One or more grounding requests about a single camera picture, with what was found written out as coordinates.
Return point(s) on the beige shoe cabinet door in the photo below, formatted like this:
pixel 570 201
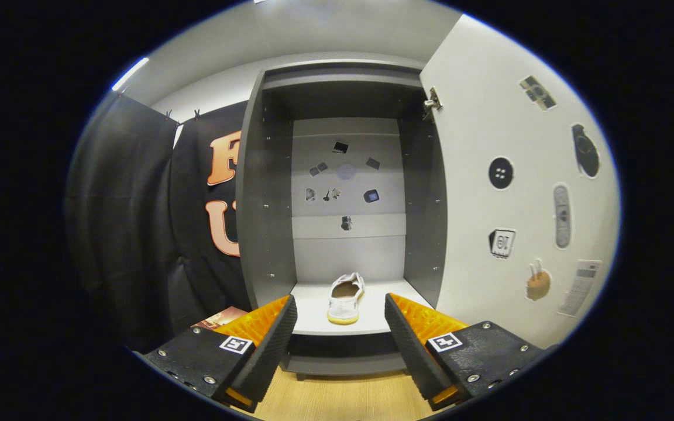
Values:
pixel 477 263

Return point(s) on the black backdrop cloth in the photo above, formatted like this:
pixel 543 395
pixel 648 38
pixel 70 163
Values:
pixel 126 204

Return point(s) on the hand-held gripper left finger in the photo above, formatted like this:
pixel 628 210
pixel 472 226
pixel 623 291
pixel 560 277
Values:
pixel 272 351

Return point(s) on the narrow ceiling light strip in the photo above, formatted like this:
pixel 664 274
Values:
pixel 131 73

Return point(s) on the row of black clips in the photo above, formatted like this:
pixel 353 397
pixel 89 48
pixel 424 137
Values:
pixel 196 113

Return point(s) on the grey shoe cabinet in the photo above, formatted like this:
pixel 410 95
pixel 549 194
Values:
pixel 267 204

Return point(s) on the white canvas shoe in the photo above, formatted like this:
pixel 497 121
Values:
pixel 344 307

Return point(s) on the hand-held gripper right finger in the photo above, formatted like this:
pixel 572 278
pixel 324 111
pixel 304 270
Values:
pixel 410 351

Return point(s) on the brown cover book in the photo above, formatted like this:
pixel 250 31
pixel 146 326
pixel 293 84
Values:
pixel 223 318

